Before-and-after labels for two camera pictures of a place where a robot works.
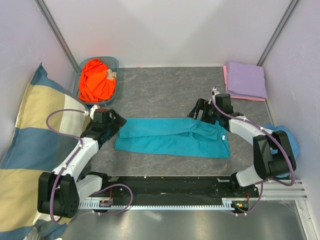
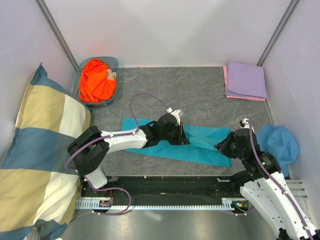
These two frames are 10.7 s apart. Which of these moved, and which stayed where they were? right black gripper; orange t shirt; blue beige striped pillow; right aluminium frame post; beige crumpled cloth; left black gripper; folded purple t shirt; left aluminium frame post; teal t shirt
Moved: left black gripper; teal t shirt; right black gripper
Stayed: left aluminium frame post; blue beige striped pillow; right aluminium frame post; beige crumpled cloth; folded purple t shirt; orange t shirt
